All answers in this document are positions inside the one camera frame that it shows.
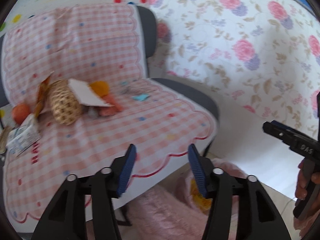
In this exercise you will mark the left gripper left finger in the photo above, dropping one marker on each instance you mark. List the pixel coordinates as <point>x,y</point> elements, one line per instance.
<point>125,169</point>

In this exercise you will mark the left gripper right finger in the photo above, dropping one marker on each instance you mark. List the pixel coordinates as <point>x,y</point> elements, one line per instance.
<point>197,169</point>

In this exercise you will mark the clear plastic snack wrapper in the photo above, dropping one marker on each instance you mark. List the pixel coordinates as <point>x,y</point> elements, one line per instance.
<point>134,91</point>

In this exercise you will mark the white cardboard card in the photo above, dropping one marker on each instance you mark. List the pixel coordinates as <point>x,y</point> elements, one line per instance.
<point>85,95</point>

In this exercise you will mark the woven bamboo ball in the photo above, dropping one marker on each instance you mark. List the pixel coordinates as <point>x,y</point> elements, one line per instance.
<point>65,107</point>

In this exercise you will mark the white paper bag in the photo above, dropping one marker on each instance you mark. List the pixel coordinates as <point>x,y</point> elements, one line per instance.
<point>20,139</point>

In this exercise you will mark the right hand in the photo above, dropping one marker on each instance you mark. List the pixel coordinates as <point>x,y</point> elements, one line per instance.
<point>301,191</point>

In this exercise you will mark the pink gingham chair cover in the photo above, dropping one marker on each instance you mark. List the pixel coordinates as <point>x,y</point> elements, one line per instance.
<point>87,104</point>

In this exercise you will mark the pink fuzzy trouser leg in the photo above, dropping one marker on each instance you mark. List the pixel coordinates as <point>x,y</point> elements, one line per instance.
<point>157,214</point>

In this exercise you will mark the stack of books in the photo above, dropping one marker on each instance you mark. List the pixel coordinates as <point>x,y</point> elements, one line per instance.
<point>4,138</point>

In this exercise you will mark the grey office chair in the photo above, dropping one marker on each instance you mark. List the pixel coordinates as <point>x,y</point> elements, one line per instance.
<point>175,87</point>

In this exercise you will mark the floral wall cloth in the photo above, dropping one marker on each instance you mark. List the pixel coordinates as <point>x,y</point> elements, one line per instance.
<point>263,54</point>

